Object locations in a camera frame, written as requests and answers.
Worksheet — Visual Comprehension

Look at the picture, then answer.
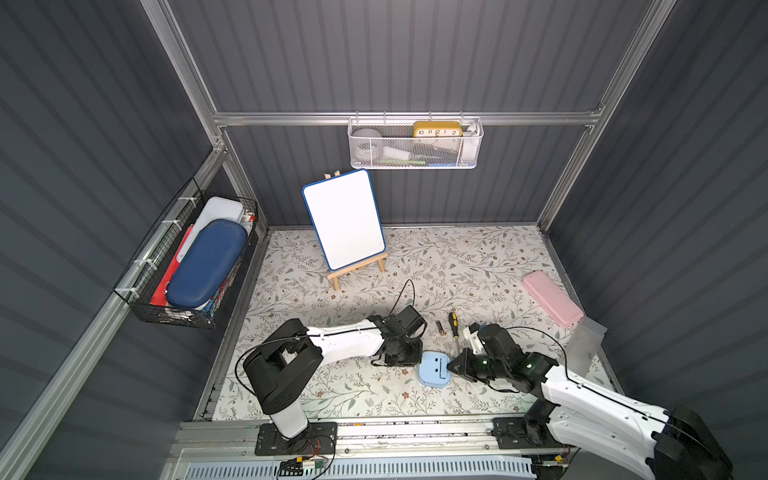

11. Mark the white plastic container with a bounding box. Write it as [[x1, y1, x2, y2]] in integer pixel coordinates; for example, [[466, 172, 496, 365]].
[[175, 196, 244, 263]]

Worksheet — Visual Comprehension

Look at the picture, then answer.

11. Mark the white tape roll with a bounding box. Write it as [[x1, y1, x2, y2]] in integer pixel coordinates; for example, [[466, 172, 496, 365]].
[[350, 128, 383, 164]]

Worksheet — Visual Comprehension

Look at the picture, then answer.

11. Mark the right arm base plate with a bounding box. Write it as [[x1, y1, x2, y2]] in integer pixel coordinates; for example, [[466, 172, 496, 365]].
[[490, 416, 572, 451]]

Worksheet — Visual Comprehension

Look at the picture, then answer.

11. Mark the red folder in basket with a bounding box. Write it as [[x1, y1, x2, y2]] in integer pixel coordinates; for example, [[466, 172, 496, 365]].
[[150, 225, 193, 307]]

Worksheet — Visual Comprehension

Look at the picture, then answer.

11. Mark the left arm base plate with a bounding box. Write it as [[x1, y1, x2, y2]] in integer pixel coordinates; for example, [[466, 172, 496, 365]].
[[254, 422, 338, 457]]

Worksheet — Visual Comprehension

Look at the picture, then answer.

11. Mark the black yellow screwdriver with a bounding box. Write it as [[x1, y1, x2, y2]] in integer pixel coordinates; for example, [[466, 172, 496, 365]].
[[448, 310, 461, 353]]

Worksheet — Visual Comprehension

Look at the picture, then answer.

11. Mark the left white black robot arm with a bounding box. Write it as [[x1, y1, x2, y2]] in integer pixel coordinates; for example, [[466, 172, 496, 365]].
[[235, 305, 427, 440]]

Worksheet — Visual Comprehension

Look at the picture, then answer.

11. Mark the pink pencil case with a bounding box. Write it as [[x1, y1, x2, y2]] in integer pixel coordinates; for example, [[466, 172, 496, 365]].
[[522, 270, 585, 328]]

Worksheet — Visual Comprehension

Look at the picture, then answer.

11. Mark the white board blue frame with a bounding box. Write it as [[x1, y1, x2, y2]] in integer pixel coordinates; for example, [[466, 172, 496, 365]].
[[302, 169, 386, 271]]

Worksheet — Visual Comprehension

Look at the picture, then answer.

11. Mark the black wire wall basket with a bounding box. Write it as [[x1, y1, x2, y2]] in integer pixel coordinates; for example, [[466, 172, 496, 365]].
[[114, 179, 260, 329]]

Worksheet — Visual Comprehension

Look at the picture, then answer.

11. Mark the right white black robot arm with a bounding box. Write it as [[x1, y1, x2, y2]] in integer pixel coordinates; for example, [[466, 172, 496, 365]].
[[448, 323, 733, 479]]

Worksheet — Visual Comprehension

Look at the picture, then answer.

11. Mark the yellow clock in basket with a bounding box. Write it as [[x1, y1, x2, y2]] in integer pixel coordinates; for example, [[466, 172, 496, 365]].
[[413, 120, 463, 138]]

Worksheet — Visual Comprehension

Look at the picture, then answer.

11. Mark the wooden easel stand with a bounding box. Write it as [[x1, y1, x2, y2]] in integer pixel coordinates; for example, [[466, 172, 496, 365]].
[[318, 170, 388, 291]]

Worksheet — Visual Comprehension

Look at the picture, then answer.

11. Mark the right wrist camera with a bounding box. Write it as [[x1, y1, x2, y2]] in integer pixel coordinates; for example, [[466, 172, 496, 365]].
[[462, 323, 485, 355]]

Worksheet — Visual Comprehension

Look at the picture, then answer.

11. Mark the light blue alarm clock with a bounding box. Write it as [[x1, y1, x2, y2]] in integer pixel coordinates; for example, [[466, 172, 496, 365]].
[[417, 351, 451, 388]]

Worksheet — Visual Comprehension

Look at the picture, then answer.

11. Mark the dark blue oval case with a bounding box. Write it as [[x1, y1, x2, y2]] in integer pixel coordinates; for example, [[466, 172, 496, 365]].
[[166, 219, 248, 309]]

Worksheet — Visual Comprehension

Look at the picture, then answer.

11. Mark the white wire mesh basket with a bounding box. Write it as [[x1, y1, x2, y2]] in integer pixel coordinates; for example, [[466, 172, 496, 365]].
[[347, 115, 485, 170]]

